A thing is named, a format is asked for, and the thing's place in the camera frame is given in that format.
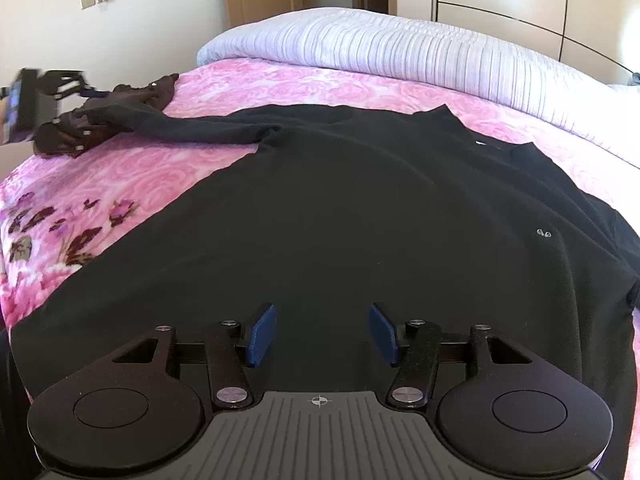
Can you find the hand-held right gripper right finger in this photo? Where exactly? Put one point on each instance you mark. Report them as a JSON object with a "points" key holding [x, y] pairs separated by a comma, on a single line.
{"points": [[382, 334]]}

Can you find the person's dark clothing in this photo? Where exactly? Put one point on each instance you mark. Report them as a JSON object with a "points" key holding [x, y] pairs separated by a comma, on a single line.
{"points": [[10, 410]]}

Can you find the white striped pillow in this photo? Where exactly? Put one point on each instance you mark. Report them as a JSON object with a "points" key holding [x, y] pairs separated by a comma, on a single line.
{"points": [[400, 42]]}

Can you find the black sweater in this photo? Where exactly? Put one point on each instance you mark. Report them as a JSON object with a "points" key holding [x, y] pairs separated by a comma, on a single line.
{"points": [[350, 220]]}

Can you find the pink floral blanket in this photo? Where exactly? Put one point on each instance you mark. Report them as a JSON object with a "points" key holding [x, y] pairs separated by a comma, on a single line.
{"points": [[125, 175]]}

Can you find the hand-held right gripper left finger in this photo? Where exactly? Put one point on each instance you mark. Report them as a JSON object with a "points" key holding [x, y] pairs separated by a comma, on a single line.
{"points": [[261, 336]]}

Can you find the beige wall switch plate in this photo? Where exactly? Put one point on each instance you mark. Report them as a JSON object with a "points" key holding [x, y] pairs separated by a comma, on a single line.
{"points": [[88, 0]]}

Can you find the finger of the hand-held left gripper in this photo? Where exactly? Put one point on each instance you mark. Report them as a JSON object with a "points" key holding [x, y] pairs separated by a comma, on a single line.
{"points": [[62, 132], [70, 85]]}

